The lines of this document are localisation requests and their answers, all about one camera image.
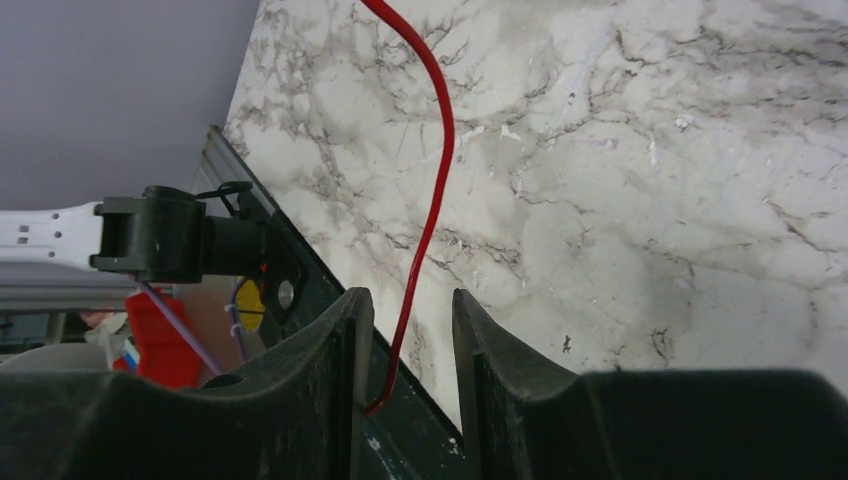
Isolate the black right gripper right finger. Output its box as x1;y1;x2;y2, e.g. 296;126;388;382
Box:
452;289;847;479

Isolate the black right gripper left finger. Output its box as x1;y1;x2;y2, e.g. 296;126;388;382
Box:
1;287;374;479

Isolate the red cable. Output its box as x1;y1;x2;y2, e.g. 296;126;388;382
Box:
357;0;457;419

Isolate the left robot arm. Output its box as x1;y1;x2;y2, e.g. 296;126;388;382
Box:
1;181;265;284

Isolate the red object under table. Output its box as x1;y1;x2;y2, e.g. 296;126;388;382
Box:
111;293;203;389

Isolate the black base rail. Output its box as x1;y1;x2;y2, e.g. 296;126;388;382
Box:
235;188;478;480

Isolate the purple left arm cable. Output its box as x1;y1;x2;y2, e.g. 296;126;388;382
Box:
135;278;250;376

